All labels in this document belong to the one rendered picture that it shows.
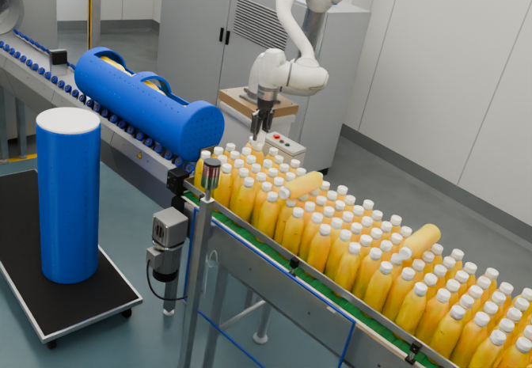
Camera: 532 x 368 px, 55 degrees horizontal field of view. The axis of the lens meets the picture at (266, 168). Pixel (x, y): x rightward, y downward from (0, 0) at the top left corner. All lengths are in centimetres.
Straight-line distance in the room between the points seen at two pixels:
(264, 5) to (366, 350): 302
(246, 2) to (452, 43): 174
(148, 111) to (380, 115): 310
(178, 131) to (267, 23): 209
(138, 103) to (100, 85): 32
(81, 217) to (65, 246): 18
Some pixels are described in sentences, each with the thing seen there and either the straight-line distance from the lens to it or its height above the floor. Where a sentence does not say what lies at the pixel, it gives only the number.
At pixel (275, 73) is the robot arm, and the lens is 216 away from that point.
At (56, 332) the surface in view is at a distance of 273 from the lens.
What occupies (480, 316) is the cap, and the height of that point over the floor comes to 111.
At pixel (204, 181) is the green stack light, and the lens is 184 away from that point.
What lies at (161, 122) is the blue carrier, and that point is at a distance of 239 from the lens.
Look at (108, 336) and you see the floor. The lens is 289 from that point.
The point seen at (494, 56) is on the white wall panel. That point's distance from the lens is 454.
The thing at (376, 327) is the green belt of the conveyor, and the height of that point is 90.
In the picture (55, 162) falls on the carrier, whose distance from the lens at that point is 255.
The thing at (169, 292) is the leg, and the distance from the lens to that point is 287.
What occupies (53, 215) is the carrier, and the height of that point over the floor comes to 58.
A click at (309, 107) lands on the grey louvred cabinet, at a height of 72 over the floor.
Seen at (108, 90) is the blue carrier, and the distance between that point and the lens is 270.
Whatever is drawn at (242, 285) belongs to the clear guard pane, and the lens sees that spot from 208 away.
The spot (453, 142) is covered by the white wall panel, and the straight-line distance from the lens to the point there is 478.
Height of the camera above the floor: 212
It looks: 28 degrees down
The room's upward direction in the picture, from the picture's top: 11 degrees clockwise
